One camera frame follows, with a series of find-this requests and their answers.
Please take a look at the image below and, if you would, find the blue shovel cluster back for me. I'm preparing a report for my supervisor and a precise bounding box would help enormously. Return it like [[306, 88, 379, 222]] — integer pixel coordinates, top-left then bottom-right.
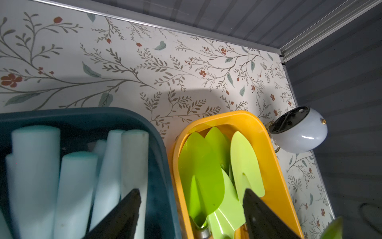
[[121, 129, 149, 239]]

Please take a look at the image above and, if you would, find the yellow storage box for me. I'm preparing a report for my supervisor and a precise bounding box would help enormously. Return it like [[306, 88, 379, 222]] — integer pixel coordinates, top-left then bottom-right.
[[168, 111, 304, 239]]

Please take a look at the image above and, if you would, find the white round lamp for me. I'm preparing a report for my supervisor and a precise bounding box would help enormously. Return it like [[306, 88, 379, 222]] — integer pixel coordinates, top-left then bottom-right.
[[266, 106, 328, 153]]

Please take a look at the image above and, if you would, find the blue shovel mid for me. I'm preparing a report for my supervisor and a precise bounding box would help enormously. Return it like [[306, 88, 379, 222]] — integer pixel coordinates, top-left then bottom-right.
[[89, 129, 124, 231]]

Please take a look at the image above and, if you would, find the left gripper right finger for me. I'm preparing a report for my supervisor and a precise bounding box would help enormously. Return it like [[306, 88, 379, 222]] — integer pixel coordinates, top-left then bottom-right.
[[243, 188, 299, 239]]

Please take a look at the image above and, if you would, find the teal storage box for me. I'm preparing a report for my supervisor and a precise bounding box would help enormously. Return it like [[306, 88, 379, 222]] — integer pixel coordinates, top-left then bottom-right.
[[1, 107, 182, 239]]

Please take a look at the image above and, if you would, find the green shovel blue-tip yellow handle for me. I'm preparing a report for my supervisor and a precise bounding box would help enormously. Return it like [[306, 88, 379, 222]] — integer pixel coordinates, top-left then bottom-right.
[[320, 217, 344, 239]]

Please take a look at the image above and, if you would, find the green shovel wooden handle pair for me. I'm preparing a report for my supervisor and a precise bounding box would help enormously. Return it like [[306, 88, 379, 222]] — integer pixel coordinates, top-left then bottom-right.
[[205, 127, 230, 174]]

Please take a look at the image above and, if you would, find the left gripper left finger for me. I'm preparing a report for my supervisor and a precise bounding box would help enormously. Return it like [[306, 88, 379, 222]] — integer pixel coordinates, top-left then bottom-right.
[[84, 188, 141, 239]]

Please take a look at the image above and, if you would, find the floral table mat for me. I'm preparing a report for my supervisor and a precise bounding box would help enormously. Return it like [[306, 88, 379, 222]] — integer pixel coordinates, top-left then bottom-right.
[[0, 0, 336, 239]]

